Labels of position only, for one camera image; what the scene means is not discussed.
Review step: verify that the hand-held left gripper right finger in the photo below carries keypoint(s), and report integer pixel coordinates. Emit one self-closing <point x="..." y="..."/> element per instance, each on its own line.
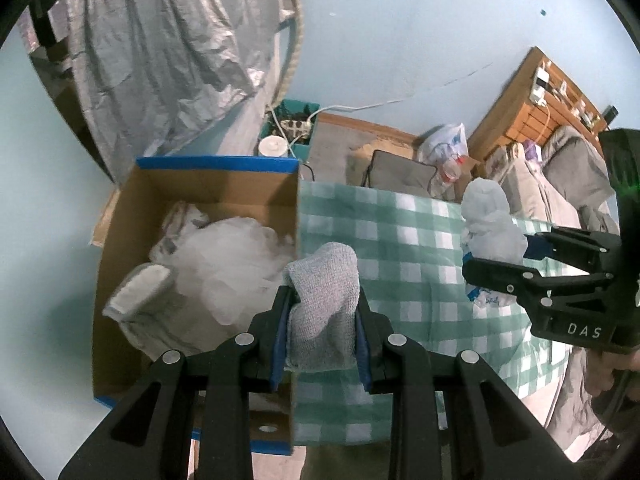
<point x="362" y="355"/>

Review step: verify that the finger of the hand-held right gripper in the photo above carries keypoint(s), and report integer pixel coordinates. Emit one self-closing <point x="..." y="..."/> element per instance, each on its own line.
<point x="535" y="250"/>
<point x="500" y="275"/>

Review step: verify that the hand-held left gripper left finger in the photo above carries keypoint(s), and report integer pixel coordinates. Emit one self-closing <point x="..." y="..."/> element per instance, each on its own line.
<point x="280" y="340"/>

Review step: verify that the grey towel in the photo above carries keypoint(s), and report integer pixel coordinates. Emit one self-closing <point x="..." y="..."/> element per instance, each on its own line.
<point x="322" y="310"/>

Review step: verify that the white plastic mesh bundle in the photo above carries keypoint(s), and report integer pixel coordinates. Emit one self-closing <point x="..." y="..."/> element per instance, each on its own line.
<point x="235" y="265"/>

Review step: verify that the white grey sock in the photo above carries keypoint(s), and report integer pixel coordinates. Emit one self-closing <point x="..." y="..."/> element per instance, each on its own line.
<point x="140" y="287"/>

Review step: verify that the cardboard box with blue tape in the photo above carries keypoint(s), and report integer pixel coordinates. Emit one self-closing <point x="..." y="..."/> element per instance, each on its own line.
<point x="150" y="185"/>

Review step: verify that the person's right hand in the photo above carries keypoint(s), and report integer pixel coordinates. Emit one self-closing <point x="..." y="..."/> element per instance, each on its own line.
<point x="600" y="375"/>

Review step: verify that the bed with grey bedding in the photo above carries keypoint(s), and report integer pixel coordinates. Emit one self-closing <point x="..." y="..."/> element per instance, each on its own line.
<point x="565" y="170"/>

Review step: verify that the green checkered tablecloth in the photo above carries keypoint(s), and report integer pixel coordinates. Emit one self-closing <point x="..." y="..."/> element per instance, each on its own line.
<point x="400" y="240"/>

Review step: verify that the clear plastic bottle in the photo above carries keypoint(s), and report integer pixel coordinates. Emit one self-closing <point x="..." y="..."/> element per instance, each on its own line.
<point x="450" y="172"/>

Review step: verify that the grey cloth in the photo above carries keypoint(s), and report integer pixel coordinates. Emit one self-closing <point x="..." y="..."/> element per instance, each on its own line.
<point x="160" y="332"/>

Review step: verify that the wooden headboard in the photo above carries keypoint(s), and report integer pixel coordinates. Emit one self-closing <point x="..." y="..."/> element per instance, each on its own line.
<point x="515" y="120"/>

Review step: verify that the dark grey laptop bag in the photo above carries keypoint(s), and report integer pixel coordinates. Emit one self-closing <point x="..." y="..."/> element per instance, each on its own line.
<point x="400" y="172"/>

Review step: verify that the white printed plastic bag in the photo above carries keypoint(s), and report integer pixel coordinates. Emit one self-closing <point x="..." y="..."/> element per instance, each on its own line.
<point x="182" y="225"/>

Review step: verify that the white charger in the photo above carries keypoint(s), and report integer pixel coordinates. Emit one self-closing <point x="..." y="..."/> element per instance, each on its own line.
<point x="540" y="87"/>

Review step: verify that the teal basket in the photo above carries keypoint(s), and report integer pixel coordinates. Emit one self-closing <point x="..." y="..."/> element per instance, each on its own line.
<point x="302" y="147"/>

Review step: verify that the white translucent plastic sheet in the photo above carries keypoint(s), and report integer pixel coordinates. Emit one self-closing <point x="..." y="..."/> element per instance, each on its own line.
<point x="240" y="130"/>

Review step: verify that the white power strip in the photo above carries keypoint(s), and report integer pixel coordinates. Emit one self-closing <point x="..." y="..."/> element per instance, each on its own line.
<point x="295" y="124"/>

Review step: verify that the silver foil cover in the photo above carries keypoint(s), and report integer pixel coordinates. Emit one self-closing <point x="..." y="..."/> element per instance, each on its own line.
<point x="165" y="60"/>

